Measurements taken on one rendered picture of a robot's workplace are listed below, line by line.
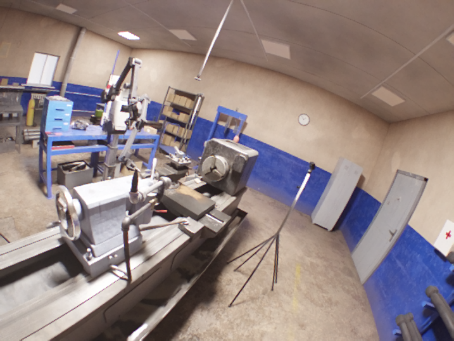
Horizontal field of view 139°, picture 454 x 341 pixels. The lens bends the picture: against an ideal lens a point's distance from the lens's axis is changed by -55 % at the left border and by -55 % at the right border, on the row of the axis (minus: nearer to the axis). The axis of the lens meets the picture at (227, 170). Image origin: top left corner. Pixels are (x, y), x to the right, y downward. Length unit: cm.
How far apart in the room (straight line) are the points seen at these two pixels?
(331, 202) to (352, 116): 236
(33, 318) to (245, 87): 573
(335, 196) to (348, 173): 63
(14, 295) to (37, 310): 23
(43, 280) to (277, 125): 523
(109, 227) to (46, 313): 48
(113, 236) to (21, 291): 59
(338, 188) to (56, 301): 498
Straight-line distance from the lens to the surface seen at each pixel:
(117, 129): 217
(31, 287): 108
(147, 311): 133
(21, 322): 89
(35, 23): 782
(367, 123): 562
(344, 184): 489
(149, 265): 100
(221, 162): 178
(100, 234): 85
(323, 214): 500
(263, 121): 525
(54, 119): 270
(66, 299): 88
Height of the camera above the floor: 159
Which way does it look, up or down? 15 degrees down
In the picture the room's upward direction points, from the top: 21 degrees clockwise
